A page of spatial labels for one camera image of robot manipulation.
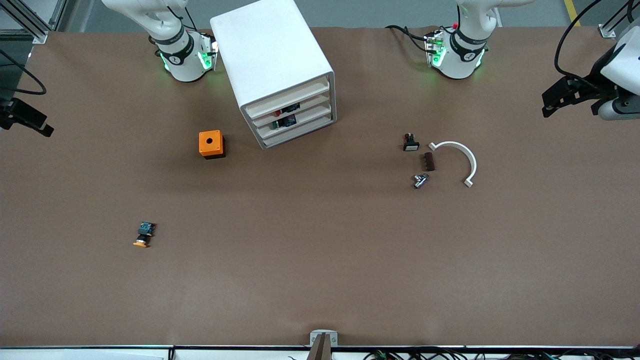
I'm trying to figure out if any white plastic drawer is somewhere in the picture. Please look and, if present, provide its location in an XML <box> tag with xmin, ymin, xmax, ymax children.
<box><xmin>260</xmin><ymin>114</ymin><xmax>335</xmax><ymax>149</ymax></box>
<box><xmin>245</xmin><ymin>79</ymin><xmax>332</xmax><ymax>120</ymax></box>
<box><xmin>250</xmin><ymin>91</ymin><xmax>332</xmax><ymax>129</ymax></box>
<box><xmin>255</xmin><ymin>102</ymin><xmax>333</xmax><ymax>139</ymax></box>

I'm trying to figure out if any yellow push button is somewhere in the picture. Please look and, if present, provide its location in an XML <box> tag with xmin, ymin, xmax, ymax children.
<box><xmin>132</xmin><ymin>221</ymin><xmax>157</xmax><ymax>249</ymax></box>

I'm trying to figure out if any white drawer cabinet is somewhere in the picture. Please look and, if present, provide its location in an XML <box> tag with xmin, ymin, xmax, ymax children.
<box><xmin>210</xmin><ymin>0</ymin><xmax>337</xmax><ymax>151</ymax></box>

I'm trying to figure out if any brown table cover sheet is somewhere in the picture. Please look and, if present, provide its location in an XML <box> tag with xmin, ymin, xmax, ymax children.
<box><xmin>0</xmin><ymin>26</ymin><xmax>640</xmax><ymax>348</ymax></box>

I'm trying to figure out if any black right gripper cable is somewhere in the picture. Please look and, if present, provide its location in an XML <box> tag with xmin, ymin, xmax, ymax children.
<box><xmin>0</xmin><ymin>49</ymin><xmax>47</xmax><ymax>96</ymax></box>

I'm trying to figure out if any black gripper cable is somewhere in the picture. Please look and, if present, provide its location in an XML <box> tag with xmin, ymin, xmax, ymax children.
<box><xmin>554</xmin><ymin>0</ymin><xmax>640</xmax><ymax>91</ymax></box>
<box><xmin>0</xmin><ymin>49</ymin><xmax>47</xmax><ymax>96</ymax></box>

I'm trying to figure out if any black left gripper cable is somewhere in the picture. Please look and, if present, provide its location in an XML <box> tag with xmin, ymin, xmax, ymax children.
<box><xmin>554</xmin><ymin>0</ymin><xmax>640</xmax><ymax>91</ymax></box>

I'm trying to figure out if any aluminium frame profile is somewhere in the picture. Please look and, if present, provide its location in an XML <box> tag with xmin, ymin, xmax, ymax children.
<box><xmin>599</xmin><ymin>0</ymin><xmax>640</xmax><ymax>40</ymax></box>
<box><xmin>0</xmin><ymin>0</ymin><xmax>68</xmax><ymax>45</ymax></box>

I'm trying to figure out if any white curved plastic bracket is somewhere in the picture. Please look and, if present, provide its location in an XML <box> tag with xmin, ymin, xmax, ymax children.
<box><xmin>428</xmin><ymin>141</ymin><xmax>478</xmax><ymax>189</ymax></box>

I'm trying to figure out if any black arm base cable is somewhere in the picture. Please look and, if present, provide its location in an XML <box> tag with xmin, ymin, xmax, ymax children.
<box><xmin>385</xmin><ymin>24</ymin><xmax>432</xmax><ymax>53</ymax></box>

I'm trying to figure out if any orange button enclosure box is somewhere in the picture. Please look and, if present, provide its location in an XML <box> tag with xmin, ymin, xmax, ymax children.
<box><xmin>198</xmin><ymin>130</ymin><xmax>226</xmax><ymax>160</ymax></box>

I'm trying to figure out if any white table edge rail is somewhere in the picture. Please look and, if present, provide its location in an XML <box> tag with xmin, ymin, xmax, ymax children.
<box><xmin>0</xmin><ymin>345</ymin><xmax>640</xmax><ymax>360</ymax></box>

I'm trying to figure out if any black cable bundle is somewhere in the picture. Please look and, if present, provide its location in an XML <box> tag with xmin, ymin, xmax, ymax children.
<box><xmin>362</xmin><ymin>347</ymin><xmax>640</xmax><ymax>360</ymax></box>

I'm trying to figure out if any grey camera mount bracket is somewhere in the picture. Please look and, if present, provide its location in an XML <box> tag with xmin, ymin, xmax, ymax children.
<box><xmin>307</xmin><ymin>329</ymin><xmax>340</xmax><ymax>360</ymax></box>

